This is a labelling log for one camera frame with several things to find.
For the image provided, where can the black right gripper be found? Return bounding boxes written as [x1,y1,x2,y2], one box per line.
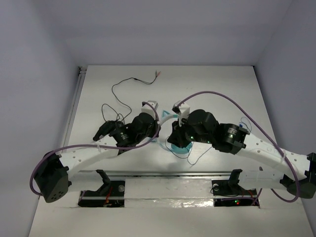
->
[167,115,212,147]

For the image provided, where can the blue headphone cable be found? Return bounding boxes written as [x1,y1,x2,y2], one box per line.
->
[164,117,252,166]

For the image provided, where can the teal cat ear headphones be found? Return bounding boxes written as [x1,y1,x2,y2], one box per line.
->
[151,110,193,159]

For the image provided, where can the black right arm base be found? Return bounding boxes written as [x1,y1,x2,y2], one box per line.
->
[210,169,260,207]

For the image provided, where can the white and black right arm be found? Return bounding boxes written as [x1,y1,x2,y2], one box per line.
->
[167,109,316,199]

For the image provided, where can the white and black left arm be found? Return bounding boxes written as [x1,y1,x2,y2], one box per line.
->
[30,112,160,203]

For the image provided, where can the black headphones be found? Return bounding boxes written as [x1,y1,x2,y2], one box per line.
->
[92,120,124,142]

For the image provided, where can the white front cover board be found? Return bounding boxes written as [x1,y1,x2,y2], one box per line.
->
[28,176,312,237]

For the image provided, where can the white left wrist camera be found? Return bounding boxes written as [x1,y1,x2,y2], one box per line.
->
[141,100,158,119]

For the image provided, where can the black headphone cable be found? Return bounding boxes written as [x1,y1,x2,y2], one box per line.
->
[101,71,161,124]

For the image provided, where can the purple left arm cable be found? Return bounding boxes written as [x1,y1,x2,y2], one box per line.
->
[29,102,161,205]

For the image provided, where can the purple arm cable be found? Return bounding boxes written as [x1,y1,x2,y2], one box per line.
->
[172,91,302,205]
[29,102,161,205]

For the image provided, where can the aluminium left rail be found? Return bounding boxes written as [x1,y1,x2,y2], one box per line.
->
[71,66,87,116]

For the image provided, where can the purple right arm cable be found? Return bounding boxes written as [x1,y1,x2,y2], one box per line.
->
[172,91,302,205]

